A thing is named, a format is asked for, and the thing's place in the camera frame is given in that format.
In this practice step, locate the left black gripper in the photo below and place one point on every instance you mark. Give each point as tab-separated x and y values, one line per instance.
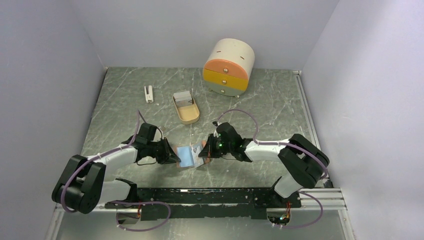
168	156

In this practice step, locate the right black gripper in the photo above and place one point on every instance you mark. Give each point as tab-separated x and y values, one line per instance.
208	150

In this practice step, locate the pink card holder wallet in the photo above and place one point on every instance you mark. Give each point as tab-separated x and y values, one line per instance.
189	155

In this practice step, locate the stack of grey cards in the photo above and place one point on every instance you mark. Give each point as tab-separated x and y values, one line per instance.
183	98

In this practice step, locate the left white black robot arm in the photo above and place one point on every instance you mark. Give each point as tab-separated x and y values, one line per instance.
89	181

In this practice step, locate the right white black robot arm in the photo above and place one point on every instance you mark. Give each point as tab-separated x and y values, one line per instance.
304	162

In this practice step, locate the beige oval tray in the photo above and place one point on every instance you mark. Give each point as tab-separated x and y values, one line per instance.
188	114

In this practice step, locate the small white clip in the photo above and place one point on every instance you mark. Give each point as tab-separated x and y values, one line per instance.
148	92

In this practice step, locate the round three-drawer organizer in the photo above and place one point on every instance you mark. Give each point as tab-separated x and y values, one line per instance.
228	69

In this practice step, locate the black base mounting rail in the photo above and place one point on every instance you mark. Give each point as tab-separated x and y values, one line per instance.
190	203

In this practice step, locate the aluminium frame rail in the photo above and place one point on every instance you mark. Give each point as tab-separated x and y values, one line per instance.
274	98

